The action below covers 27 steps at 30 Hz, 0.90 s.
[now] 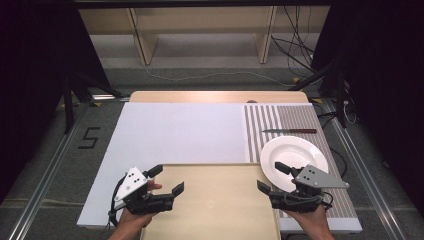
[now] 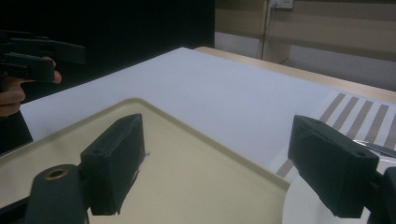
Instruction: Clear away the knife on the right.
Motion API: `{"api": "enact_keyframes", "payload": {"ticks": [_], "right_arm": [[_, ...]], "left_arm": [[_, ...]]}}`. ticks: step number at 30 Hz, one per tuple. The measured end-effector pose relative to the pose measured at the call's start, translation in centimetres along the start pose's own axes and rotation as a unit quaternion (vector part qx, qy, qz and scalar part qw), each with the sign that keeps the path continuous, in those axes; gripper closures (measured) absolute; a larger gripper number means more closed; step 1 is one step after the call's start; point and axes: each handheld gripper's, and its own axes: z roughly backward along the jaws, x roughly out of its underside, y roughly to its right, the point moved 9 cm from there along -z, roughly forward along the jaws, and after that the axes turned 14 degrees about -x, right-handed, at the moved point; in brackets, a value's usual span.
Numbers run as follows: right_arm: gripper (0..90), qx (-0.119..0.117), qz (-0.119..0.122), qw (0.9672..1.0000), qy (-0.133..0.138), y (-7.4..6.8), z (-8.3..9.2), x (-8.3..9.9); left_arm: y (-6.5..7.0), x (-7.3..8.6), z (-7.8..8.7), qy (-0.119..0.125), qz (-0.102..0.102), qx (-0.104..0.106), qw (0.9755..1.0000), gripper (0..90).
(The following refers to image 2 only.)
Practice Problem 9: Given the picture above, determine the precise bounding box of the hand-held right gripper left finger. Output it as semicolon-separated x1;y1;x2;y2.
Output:
79;113;147;217

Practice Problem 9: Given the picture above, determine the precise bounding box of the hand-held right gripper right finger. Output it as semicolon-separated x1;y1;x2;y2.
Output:
287;114;380;219

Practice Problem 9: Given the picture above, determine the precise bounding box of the metal knife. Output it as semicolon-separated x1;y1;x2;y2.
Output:
353;139;396;159

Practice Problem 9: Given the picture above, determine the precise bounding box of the striped white placemat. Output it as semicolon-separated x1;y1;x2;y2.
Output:
275;91;396;180

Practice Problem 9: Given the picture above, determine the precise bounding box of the beige plastic tray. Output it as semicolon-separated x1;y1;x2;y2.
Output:
0;97;290;224

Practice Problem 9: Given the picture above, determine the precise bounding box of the white table mat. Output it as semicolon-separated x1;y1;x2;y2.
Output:
19;47;344;171

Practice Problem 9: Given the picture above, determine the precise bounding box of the white power cable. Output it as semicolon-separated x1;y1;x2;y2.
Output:
260;5;274;61

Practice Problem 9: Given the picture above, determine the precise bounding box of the white wall socket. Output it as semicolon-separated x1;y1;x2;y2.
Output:
270;0;294;9

